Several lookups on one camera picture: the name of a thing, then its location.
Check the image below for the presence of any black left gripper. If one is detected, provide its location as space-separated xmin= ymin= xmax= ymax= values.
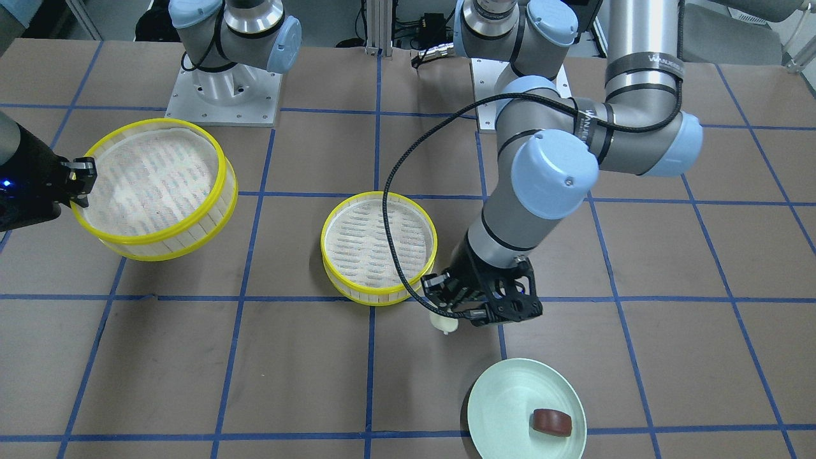
xmin=426 ymin=243 xmax=543 ymax=326

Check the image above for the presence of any yellow steamer basket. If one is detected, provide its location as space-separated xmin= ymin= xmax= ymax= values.
xmin=319 ymin=191 xmax=438 ymax=306
xmin=71 ymin=117 xmax=238 ymax=261

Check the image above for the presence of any white steamed bun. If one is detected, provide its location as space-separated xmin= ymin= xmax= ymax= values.
xmin=428 ymin=312 xmax=460 ymax=336

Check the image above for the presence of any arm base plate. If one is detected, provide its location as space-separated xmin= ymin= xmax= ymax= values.
xmin=165 ymin=64 xmax=284 ymax=128
xmin=470 ymin=57 xmax=572 ymax=133

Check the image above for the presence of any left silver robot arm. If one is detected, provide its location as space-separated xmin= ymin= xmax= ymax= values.
xmin=422 ymin=1 xmax=704 ymax=333

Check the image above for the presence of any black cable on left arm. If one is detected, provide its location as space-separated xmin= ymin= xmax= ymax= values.
xmin=382 ymin=92 xmax=676 ymax=319

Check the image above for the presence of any light green plate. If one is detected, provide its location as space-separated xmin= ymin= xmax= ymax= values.
xmin=467 ymin=358 xmax=588 ymax=458

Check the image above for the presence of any brown red bun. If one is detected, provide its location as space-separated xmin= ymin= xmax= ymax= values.
xmin=532 ymin=409 xmax=573 ymax=437

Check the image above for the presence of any aluminium frame post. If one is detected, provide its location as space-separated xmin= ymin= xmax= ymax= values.
xmin=364 ymin=0 xmax=394 ymax=59

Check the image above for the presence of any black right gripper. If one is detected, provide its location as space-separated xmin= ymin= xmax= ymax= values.
xmin=1 ymin=124 xmax=98 ymax=231

